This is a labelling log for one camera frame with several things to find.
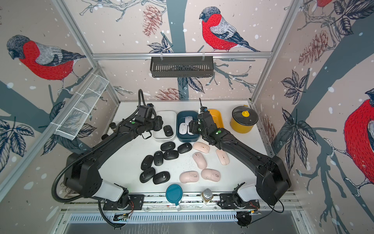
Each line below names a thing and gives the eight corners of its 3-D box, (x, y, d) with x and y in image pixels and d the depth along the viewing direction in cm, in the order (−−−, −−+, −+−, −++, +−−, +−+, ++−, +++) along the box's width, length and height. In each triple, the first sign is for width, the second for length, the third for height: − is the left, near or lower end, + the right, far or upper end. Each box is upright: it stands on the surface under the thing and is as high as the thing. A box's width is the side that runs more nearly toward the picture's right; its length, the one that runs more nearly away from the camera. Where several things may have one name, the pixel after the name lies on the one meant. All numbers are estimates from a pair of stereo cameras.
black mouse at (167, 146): (160, 150, 94) (160, 149, 92) (161, 143, 97) (161, 141, 96) (175, 150, 94) (174, 149, 92) (175, 143, 97) (175, 141, 96)
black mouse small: (154, 166, 88) (153, 165, 86) (155, 153, 93) (154, 151, 91) (163, 165, 88) (162, 164, 86) (162, 152, 94) (162, 150, 92)
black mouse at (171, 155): (163, 159, 90) (163, 157, 88) (164, 152, 94) (164, 150, 91) (178, 159, 90) (178, 157, 88) (179, 152, 94) (178, 150, 91)
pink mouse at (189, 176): (179, 183, 82) (179, 181, 79) (180, 172, 85) (179, 170, 83) (198, 183, 82) (199, 181, 79) (198, 172, 85) (198, 170, 83)
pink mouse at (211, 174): (200, 177, 83) (200, 175, 81) (202, 168, 87) (202, 166, 84) (219, 183, 81) (220, 181, 79) (220, 173, 85) (221, 171, 82)
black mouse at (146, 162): (141, 170, 86) (140, 169, 84) (144, 156, 91) (143, 155, 90) (151, 170, 86) (150, 169, 84) (154, 156, 91) (153, 155, 90)
